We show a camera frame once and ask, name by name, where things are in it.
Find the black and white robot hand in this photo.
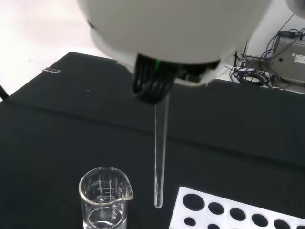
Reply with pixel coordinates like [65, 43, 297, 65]
[71, 0, 296, 105]

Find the clear glass beaker with water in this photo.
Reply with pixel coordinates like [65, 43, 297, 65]
[78, 166, 134, 229]

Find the white test tube rack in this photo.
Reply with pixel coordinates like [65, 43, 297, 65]
[168, 186, 305, 229]

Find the grey equipment box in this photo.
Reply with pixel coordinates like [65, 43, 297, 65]
[274, 35, 305, 93]

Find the black bench cloth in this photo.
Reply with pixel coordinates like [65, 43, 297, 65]
[0, 51, 305, 229]

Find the black tripod leg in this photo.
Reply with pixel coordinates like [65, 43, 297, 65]
[0, 83, 10, 101]

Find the tangled dark cable bundle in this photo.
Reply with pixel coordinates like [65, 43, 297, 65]
[230, 28, 305, 88]

